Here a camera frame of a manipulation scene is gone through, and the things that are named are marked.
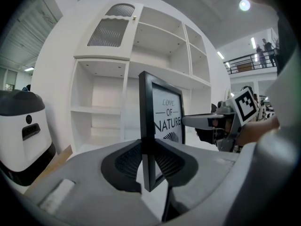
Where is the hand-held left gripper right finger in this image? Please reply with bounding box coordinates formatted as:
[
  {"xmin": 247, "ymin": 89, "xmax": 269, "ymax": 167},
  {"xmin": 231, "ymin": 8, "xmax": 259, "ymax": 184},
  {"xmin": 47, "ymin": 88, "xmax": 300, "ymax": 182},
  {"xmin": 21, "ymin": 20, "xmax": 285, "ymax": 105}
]
[{"xmin": 154, "ymin": 139, "xmax": 241, "ymax": 226}]

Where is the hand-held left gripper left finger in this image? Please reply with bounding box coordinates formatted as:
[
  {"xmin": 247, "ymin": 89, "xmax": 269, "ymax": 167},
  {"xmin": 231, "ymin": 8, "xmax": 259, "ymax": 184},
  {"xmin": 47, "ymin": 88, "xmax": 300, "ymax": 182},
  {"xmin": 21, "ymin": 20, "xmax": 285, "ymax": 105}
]
[{"xmin": 23, "ymin": 139, "xmax": 163, "ymax": 226}]

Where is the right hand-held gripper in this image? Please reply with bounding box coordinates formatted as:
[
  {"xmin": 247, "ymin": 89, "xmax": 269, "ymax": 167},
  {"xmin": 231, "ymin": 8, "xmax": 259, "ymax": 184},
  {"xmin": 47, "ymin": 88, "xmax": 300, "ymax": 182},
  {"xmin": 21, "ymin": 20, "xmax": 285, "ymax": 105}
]
[{"xmin": 182, "ymin": 89, "xmax": 261, "ymax": 153}]

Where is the black picture frame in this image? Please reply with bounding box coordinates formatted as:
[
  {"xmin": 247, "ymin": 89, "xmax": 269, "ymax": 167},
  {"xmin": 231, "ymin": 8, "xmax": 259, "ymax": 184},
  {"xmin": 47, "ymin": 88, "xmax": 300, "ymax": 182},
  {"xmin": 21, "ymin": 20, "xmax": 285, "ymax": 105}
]
[{"xmin": 138, "ymin": 71, "xmax": 187, "ymax": 193}]

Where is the person's right forearm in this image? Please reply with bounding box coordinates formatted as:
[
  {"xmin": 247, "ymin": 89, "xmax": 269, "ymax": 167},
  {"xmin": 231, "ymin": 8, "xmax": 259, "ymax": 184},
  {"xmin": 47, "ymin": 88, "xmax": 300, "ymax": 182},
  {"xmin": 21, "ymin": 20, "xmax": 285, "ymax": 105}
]
[{"xmin": 237, "ymin": 116, "xmax": 281, "ymax": 148}]

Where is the white shelf cabinet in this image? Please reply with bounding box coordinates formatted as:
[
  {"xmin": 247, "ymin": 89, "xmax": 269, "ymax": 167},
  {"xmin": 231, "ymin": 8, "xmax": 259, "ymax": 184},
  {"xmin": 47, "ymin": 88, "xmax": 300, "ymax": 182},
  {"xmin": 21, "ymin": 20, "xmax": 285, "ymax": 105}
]
[{"xmin": 69, "ymin": 2, "xmax": 212, "ymax": 155}]

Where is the black balcony railing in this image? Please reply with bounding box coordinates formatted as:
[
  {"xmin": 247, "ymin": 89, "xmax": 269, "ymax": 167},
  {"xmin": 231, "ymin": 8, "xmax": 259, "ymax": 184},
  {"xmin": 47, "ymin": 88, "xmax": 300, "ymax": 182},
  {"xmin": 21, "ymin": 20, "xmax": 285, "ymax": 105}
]
[{"xmin": 223, "ymin": 50, "xmax": 278, "ymax": 75}]

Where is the white and black machine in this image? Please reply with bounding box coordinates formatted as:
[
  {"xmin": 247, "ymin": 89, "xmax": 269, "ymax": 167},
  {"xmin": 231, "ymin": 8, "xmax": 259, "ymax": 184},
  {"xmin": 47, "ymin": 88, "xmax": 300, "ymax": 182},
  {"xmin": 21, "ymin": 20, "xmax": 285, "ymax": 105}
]
[{"xmin": 0, "ymin": 89, "xmax": 57, "ymax": 187}]

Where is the person's upper body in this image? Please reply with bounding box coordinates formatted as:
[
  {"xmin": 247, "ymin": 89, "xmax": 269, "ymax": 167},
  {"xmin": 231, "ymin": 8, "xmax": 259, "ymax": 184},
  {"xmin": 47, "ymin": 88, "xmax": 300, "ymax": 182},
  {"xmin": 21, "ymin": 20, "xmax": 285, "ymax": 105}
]
[{"xmin": 265, "ymin": 8, "xmax": 301, "ymax": 127}]

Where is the ribbed glass cabinet door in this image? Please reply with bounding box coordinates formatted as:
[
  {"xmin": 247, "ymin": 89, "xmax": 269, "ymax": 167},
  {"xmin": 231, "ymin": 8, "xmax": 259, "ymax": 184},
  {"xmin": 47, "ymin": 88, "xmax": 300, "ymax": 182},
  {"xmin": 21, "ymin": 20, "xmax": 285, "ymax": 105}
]
[{"xmin": 73, "ymin": 3, "xmax": 144, "ymax": 61}]

